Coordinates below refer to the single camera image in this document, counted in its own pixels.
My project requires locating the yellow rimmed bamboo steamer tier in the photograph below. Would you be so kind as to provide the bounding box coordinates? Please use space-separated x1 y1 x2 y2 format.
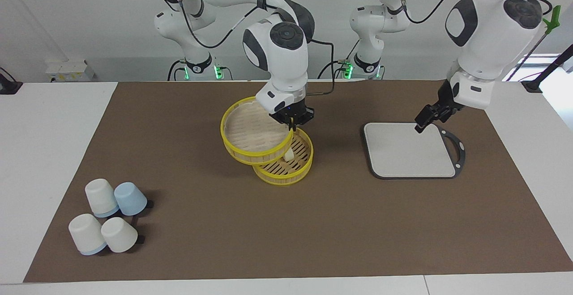
220 97 295 166
252 127 314 186

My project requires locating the white perforated steamer liner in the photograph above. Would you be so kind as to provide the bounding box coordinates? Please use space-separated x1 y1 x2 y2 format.
225 103 289 150

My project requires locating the white cutting board grey rim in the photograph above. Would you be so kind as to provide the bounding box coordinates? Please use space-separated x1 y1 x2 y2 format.
362 122 466 180

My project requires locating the thin metal rod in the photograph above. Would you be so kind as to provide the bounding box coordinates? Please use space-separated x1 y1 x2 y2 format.
505 31 549 81

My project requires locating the black stand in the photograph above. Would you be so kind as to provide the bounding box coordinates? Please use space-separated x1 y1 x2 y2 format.
522 43 573 93

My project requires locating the brown table mat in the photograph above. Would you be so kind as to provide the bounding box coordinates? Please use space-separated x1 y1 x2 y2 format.
23 80 573 283

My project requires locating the green plastic clamp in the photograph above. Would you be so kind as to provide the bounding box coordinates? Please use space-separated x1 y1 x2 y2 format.
540 5 561 34

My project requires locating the light blue plastic cup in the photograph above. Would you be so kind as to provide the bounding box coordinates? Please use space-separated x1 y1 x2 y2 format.
114 182 148 216

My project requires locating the white plastic cup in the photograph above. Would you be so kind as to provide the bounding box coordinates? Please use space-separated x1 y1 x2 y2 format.
101 217 138 253
68 214 108 256
85 178 120 218

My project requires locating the white power strip box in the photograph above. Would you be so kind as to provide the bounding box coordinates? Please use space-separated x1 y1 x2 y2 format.
45 60 95 82

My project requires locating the black base cable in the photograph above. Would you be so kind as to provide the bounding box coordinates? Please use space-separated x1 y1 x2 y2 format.
317 40 359 80
167 59 185 81

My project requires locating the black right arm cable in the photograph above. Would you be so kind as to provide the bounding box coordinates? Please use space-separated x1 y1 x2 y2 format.
154 0 335 96

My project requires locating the black table clamp mount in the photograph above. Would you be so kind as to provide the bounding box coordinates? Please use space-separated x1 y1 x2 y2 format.
0 67 23 95

